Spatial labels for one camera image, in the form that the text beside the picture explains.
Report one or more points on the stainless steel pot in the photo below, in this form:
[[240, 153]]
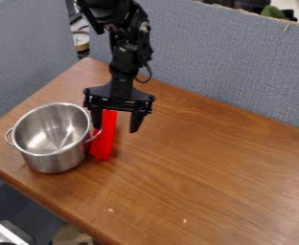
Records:
[[53, 136]]

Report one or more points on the green object behind partition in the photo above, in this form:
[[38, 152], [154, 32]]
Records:
[[272, 11]]

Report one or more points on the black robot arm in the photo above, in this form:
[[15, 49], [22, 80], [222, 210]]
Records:
[[125, 20]]

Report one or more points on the red plastic block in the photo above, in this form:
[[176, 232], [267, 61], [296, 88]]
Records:
[[102, 145]]

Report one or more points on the round wooden clock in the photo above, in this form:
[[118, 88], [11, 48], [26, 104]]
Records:
[[82, 40]]

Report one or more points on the white grey equipment corner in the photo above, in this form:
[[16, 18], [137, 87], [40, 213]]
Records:
[[16, 237]]

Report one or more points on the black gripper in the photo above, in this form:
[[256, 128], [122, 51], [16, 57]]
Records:
[[118, 96]]

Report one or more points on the grey fabric partition panel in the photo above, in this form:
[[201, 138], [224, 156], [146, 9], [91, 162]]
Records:
[[232, 55]]

